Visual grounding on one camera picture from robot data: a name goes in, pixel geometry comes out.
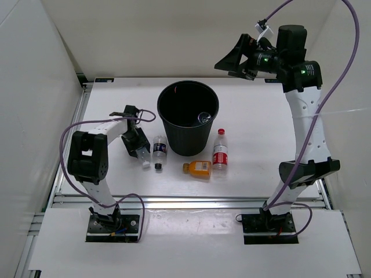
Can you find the white cable tie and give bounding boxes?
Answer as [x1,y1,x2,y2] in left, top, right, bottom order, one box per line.
[292,107,370,119]

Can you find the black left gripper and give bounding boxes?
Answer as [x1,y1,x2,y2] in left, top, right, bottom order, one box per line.
[121,127,150,158]

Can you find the black plastic bin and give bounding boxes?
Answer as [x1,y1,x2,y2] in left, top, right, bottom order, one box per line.
[157,81,219,156]

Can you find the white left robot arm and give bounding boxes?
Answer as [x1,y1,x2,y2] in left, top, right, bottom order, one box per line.
[63,105,156,232]

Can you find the clear bottle dark label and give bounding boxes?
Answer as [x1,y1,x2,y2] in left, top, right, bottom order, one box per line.
[152,136,168,172]

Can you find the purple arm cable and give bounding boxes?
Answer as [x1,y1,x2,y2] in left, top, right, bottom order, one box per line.
[59,108,157,243]
[256,0,361,239]

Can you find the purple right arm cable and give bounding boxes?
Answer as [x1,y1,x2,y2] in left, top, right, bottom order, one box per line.
[256,0,361,239]

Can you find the clear unlabelled plastic bottle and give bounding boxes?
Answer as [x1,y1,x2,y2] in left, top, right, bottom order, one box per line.
[197,112,212,125]

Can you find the orange juice bottle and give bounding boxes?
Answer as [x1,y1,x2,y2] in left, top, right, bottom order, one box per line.
[183,160,212,179]

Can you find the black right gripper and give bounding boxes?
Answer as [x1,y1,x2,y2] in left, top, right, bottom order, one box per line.
[214,34,285,81]

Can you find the aluminium left frame rail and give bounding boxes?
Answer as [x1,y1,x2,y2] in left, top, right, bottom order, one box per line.
[59,83,93,166]

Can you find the aluminium front frame rail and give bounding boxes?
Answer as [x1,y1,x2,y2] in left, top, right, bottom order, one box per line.
[46,195,331,210]

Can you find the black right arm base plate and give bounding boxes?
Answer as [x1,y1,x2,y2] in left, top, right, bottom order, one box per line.
[235,213,299,245]

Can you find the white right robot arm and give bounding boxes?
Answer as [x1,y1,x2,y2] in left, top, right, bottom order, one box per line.
[214,25,340,232]

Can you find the clear bottle red label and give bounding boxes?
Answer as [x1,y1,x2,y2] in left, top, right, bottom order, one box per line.
[212,129,228,178]

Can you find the aluminium frame rail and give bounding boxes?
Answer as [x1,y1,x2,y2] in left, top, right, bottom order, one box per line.
[46,195,331,210]
[59,83,93,166]

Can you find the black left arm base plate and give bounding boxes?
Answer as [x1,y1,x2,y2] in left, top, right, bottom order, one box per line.
[85,214,140,243]

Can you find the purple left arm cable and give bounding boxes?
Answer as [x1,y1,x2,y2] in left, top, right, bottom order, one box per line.
[59,108,157,243]

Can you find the clear bottle blue label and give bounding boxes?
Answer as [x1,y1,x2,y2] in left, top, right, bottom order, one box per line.
[136,147,151,170]

